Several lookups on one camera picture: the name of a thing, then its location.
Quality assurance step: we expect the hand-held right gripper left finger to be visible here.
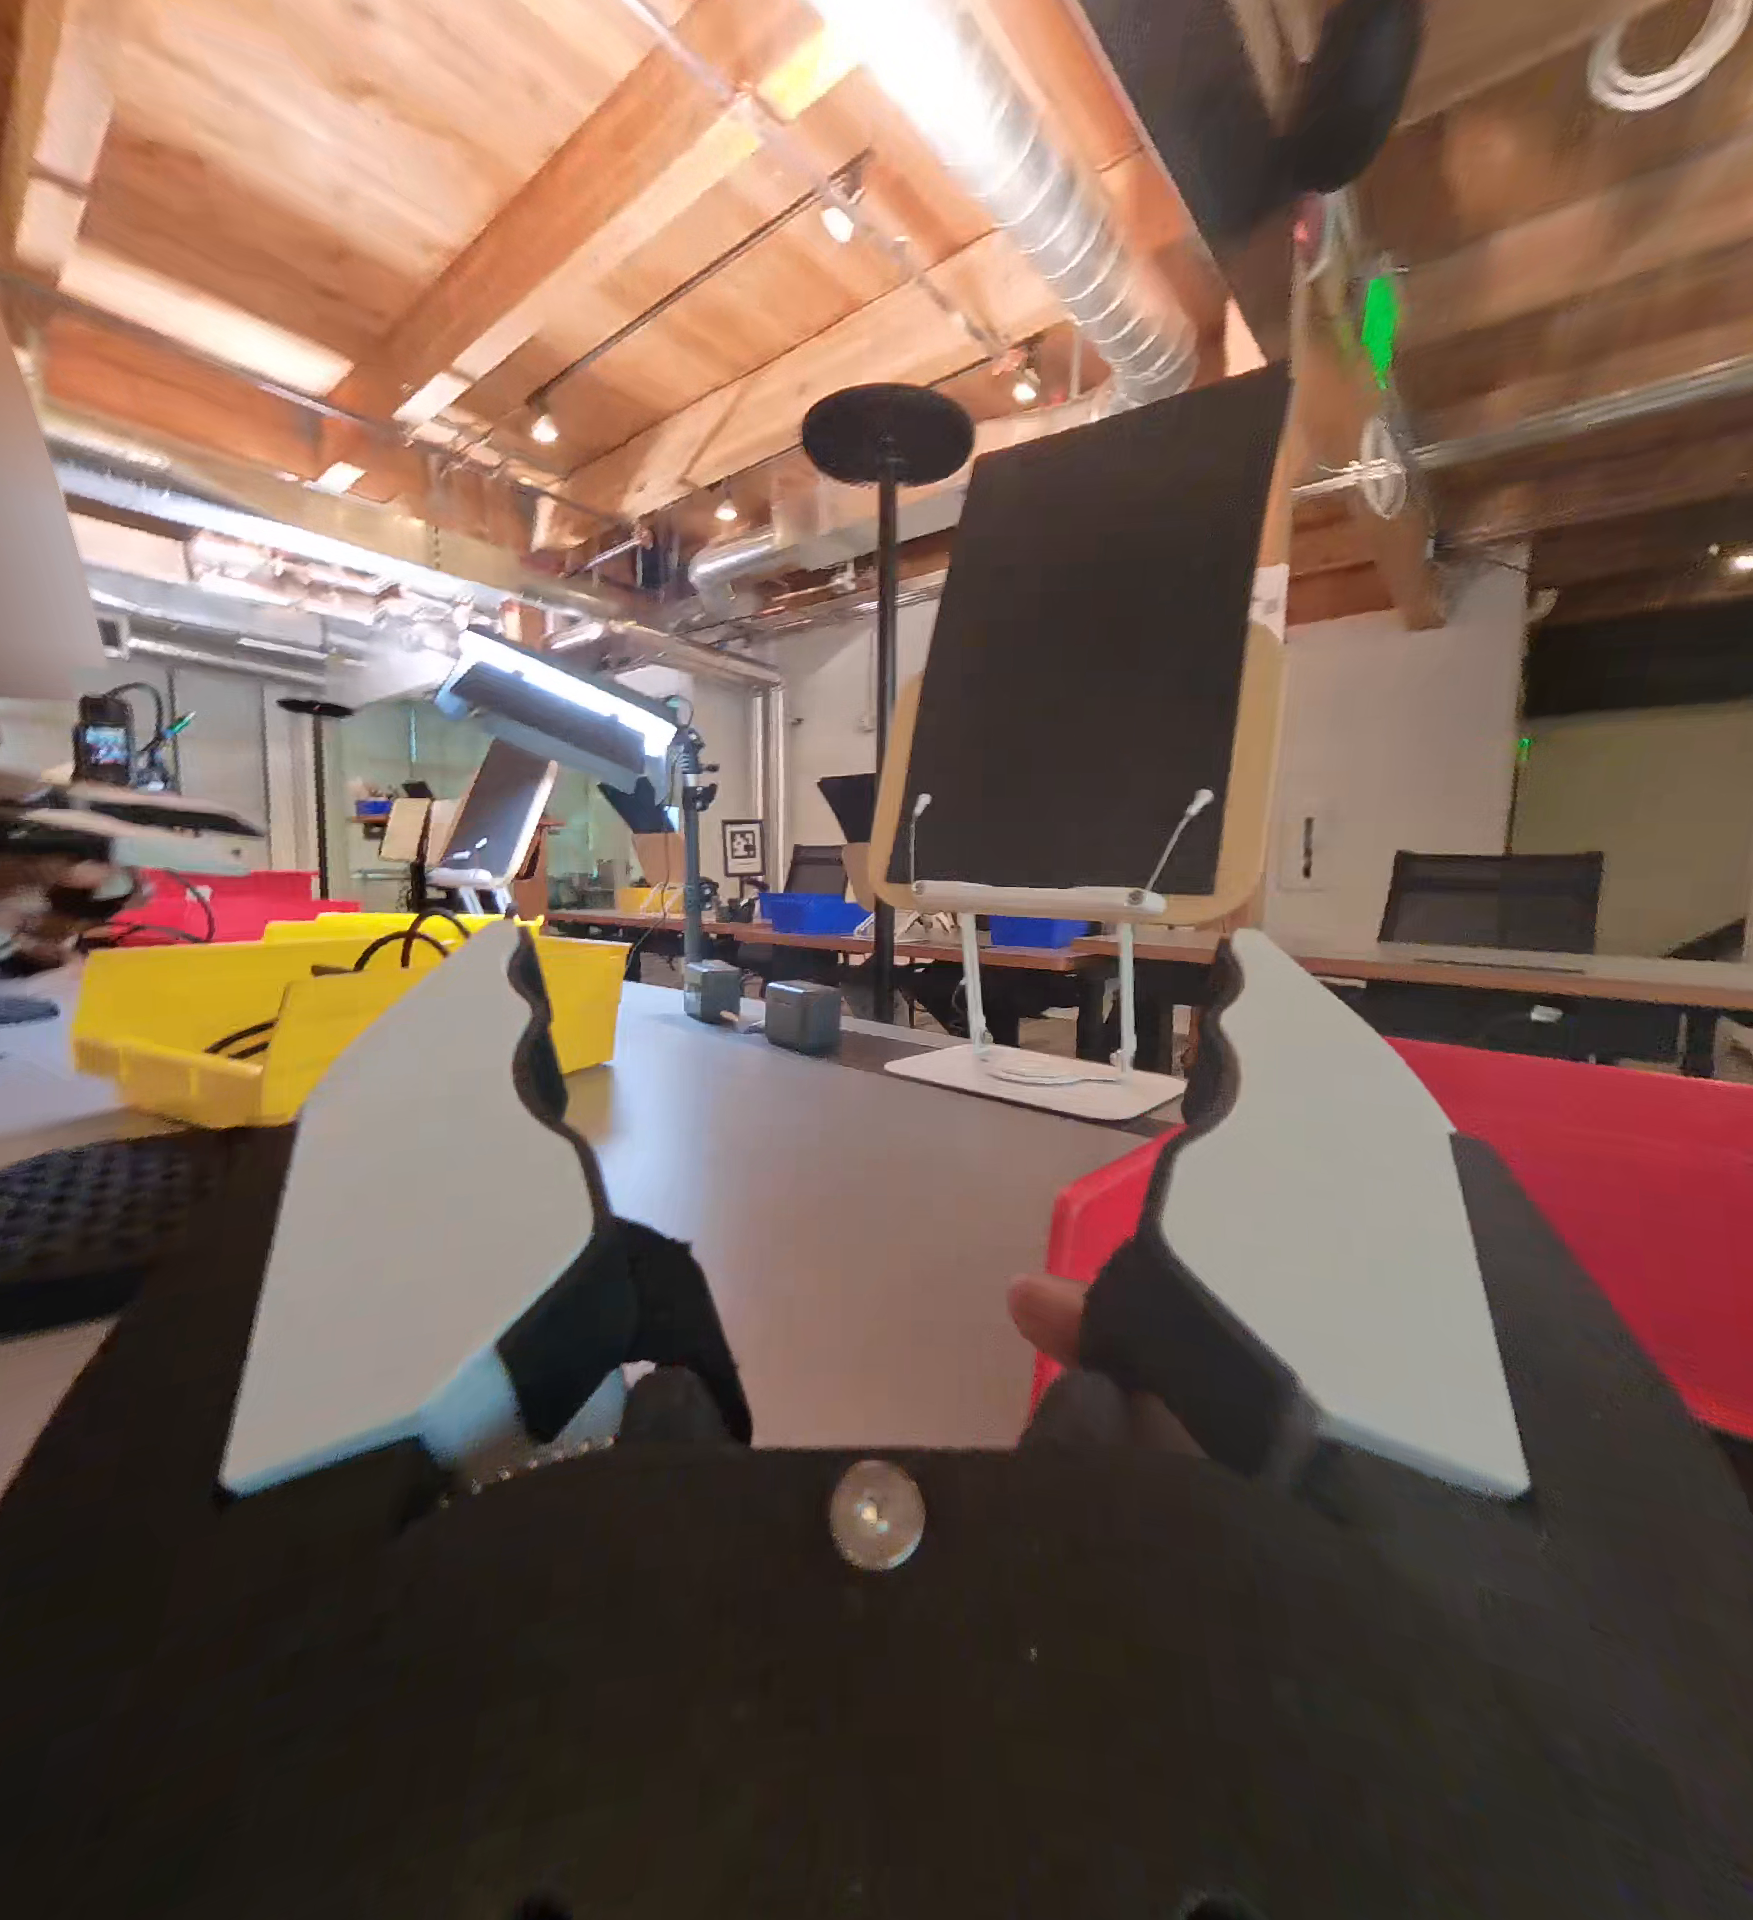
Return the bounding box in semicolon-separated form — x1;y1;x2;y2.
221;916;754;1499

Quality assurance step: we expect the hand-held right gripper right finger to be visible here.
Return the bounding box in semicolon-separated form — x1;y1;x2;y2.
1075;928;1536;1503

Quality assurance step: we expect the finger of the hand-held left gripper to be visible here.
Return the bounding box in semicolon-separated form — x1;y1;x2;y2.
104;830;260;882

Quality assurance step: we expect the yellow plastic bin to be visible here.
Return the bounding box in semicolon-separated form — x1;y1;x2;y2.
71;910;632;1130

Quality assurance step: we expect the person's left hand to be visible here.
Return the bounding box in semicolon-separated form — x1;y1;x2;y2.
0;858;144;976

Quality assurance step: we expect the person's right hand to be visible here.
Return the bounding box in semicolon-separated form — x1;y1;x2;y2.
1008;1273;1208;1465

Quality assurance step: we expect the black floor lamp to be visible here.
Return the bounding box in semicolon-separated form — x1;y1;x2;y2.
802;386;977;1024
277;694;358;901

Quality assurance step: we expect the tilted grey board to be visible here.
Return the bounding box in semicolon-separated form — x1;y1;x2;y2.
426;738;561;919

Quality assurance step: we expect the wooden desk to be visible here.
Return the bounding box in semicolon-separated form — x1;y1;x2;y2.
546;905;1117;969
1259;938;1753;1024

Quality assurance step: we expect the black wrist rest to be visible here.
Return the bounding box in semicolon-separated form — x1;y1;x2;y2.
0;1135;228;1342

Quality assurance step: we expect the LED light panel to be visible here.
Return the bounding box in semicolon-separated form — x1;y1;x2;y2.
433;627;720;963

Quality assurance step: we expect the green exit sign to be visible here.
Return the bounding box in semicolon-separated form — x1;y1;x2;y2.
1354;267;1407;395

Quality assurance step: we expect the black round ceiling speaker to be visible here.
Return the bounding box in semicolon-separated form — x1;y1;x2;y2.
1274;0;1428;198

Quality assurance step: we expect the black device with cables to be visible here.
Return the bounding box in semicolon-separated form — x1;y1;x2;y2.
71;681;200;798

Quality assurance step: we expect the black board with wooden frame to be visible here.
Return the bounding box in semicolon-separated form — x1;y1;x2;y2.
867;360;1296;928

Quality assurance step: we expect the silver air duct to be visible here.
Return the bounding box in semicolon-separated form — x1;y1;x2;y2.
818;0;1208;407

